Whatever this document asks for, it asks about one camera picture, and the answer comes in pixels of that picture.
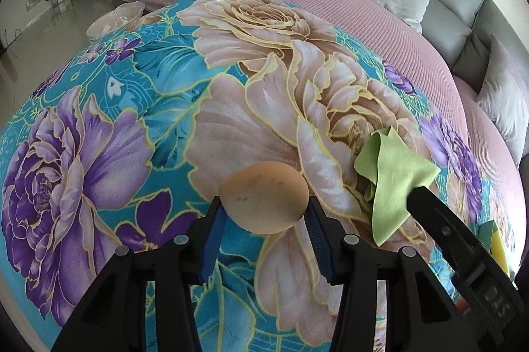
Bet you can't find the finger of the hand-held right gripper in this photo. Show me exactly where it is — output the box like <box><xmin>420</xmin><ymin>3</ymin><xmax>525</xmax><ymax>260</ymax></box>
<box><xmin>407</xmin><ymin>187</ymin><xmax>497</xmax><ymax>278</ymax></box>

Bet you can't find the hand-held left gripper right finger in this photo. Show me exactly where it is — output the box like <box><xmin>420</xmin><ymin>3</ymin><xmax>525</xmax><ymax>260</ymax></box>
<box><xmin>305</xmin><ymin>196</ymin><xmax>468</xmax><ymax>352</ymax></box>

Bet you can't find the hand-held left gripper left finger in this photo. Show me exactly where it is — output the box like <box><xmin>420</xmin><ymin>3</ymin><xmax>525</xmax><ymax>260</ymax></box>
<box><xmin>50</xmin><ymin>195</ymin><xmax>226</xmax><ymax>352</ymax></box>

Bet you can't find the green cloth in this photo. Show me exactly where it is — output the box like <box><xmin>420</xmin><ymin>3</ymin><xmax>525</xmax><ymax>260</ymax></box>
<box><xmin>353</xmin><ymin>129</ymin><xmax>441</xmax><ymax>247</ymax></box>

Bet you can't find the beige egg-shaped sponge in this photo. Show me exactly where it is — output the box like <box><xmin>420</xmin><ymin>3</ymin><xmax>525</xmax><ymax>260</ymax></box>
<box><xmin>218</xmin><ymin>162</ymin><xmax>310</xmax><ymax>235</ymax></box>

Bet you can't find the yellow sponge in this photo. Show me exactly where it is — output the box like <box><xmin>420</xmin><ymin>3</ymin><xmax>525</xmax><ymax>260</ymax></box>
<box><xmin>479</xmin><ymin>220</ymin><xmax>513</xmax><ymax>278</ymax></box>

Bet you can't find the grey pillow with pink band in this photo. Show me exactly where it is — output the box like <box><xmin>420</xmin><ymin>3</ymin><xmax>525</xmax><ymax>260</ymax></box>
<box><xmin>475</xmin><ymin>33</ymin><xmax>529</xmax><ymax>169</ymax></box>

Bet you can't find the beige plastic basin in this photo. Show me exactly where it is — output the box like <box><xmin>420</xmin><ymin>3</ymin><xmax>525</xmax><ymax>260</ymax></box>
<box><xmin>86</xmin><ymin>2</ymin><xmax>146</xmax><ymax>41</ymax></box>

